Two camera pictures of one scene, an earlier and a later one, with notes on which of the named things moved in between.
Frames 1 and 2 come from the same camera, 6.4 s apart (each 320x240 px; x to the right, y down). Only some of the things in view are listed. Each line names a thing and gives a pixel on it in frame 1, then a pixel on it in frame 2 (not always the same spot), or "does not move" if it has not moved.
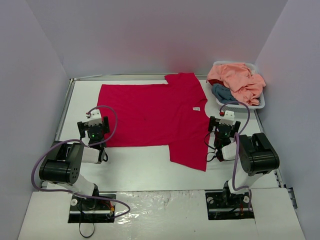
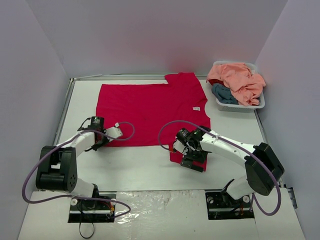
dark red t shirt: (212, 81) does not move
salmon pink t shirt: (245, 86) does not move
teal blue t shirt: (223, 93) does not move
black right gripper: (213, 122) → (192, 163)
